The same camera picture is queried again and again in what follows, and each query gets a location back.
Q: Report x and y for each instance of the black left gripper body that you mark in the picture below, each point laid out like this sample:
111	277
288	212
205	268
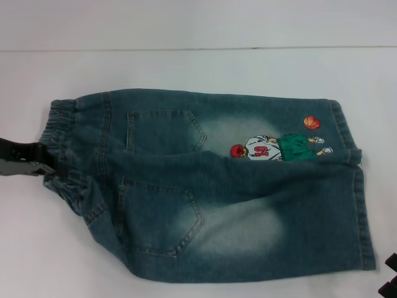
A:
15	155

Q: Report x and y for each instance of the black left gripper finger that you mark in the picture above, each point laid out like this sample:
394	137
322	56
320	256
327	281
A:
41	170
44	152

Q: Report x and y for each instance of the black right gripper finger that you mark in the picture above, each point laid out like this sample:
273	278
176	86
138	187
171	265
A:
392	260
391	288

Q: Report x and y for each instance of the blue denim shorts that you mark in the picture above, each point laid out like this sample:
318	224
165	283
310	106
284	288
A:
223	198

